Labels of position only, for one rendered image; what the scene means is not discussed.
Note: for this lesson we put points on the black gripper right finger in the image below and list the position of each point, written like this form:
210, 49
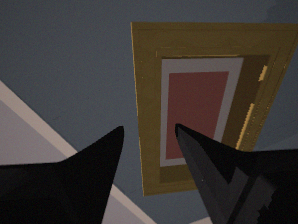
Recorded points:
224, 175

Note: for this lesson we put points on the wooden picture frame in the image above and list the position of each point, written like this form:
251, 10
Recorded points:
219, 79

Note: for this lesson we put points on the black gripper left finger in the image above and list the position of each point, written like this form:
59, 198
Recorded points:
81, 182

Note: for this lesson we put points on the dark grey flat board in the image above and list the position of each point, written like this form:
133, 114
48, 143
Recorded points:
71, 62

